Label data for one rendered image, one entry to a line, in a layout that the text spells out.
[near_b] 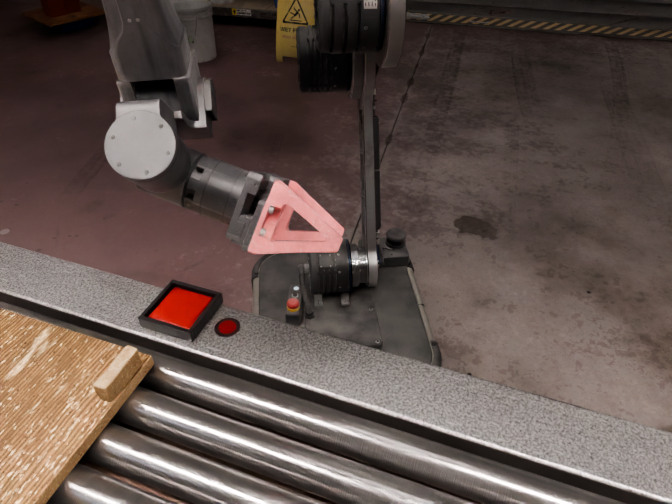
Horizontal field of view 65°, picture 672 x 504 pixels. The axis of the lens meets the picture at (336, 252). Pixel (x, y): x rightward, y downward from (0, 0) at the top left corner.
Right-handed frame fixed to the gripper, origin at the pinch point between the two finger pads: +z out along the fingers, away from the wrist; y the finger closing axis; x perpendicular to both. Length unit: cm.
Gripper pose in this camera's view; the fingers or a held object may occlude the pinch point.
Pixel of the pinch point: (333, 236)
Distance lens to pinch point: 52.7
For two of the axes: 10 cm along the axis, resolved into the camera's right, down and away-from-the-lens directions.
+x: 3.7, -9.2, -1.3
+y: -0.3, 1.3, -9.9
